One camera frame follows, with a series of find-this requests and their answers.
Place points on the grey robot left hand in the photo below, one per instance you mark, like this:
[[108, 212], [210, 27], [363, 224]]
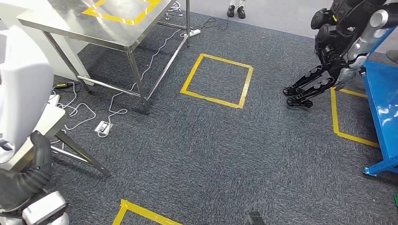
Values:
[[43, 155]]

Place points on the white plastic panel part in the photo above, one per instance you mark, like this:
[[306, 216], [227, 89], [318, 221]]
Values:
[[25, 93]]

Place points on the blue metal shelf rack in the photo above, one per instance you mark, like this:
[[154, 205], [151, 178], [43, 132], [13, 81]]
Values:
[[382, 102]]

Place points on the silver floor socket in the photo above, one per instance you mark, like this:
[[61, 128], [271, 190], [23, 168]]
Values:
[[103, 128]]

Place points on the white desk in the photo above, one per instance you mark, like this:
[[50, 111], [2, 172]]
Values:
[[71, 59]]

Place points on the white power strip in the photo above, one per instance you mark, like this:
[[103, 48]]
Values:
[[192, 32]]

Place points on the person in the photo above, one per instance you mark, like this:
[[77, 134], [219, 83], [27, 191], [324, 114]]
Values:
[[236, 11]]

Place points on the black silver humanoid robot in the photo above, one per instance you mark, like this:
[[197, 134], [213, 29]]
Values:
[[335, 46]]

